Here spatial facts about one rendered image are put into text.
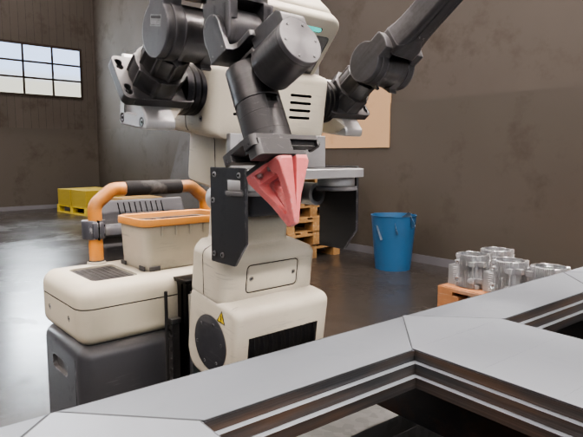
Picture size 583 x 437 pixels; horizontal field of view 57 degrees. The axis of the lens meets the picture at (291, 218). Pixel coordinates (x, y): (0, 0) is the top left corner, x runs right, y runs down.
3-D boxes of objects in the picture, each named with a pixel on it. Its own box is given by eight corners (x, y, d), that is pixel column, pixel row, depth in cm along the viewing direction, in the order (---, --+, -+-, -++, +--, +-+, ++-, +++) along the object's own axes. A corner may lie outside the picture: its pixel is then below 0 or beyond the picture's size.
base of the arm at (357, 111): (349, 89, 120) (309, 84, 112) (371, 62, 115) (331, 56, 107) (367, 120, 117) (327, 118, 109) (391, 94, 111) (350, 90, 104)
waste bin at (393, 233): (429, 269, 510) (431, 211, 503) (400, 276, 481) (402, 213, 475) (389, 261, 546) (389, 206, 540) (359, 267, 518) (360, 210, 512)
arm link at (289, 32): (256, 35, 72) (199, 25, 67) (310, -22, 64) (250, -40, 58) (280, 116, 70) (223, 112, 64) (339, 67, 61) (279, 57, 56)
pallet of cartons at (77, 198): (129, 213, 1006) (128, 189, 1001) (79, 217, 947) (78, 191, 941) (102, 208, 1102) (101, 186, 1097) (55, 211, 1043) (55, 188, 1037)
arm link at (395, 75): (364, 75, 113) (345, 69, 110) (396, 38, 106) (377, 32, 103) (381, 108, 109) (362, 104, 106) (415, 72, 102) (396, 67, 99)
